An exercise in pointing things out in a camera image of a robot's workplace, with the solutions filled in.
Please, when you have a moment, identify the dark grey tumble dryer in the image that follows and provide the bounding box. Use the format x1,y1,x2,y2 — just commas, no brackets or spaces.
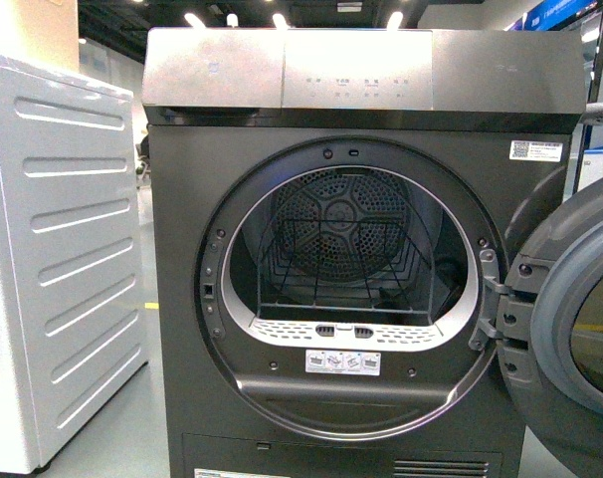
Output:
143,27,585,477

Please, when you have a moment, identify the white instruction sticker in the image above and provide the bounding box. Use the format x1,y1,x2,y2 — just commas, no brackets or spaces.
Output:
305,350,381,376

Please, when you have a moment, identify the grey door hinge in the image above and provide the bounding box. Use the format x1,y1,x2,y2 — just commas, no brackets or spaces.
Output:
469,249,510,352

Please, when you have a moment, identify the white QR code sticker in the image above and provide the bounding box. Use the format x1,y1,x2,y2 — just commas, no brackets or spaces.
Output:
509,140,563,162

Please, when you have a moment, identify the white washing machine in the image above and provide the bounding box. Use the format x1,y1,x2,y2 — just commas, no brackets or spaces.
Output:
0,54,148,475

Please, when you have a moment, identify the open round dryer door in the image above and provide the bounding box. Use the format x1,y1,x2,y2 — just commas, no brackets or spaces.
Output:
497,178,603,477

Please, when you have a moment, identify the black wire drying rack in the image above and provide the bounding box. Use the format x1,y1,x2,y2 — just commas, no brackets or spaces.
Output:
257,217,434,316

